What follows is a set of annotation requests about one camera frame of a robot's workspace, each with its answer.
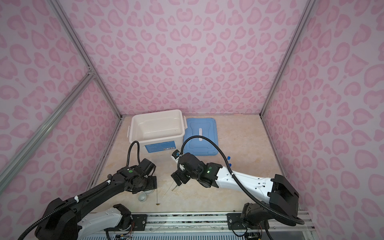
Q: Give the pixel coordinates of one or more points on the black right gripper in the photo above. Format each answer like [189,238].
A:
[180,175]

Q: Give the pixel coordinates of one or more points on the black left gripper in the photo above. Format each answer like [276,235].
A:
[153,184]

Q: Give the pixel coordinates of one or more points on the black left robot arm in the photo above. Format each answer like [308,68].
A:
[61,220]

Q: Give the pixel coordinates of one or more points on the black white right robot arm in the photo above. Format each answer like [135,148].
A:
[272,198]

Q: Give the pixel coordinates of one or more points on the small white ceramic dish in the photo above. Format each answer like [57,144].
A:
[142,197]

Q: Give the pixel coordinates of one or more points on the white plastic storage bin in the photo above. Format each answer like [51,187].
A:
[159,131]

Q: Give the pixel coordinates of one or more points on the blue plastic bin lid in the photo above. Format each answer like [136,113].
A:
[206,127]

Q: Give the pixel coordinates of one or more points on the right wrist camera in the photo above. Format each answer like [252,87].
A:
[176,155]

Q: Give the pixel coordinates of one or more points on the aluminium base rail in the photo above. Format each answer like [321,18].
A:
[189,226]

